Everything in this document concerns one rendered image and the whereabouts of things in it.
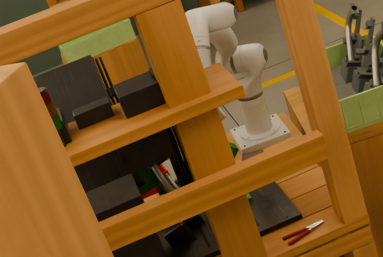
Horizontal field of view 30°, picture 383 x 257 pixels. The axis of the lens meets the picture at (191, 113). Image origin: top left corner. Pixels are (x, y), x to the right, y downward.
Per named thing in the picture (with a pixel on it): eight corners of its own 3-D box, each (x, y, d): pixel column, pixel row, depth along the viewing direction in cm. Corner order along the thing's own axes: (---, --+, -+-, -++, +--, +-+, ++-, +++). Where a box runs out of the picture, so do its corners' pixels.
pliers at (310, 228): (289, 246, 248) (288, 243, 248) (282, 240, 253) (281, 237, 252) (327, 225, 252) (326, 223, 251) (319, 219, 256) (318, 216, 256)
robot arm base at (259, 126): (239, 126, 339) (228, 92, 332) (277, 116, 337) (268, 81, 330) (241, 145, 322) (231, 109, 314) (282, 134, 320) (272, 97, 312)
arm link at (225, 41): (255, 74, 316) (220, 81, 322) (253, 51, 321) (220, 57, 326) (216, 24, 273) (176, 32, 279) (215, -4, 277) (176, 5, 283)
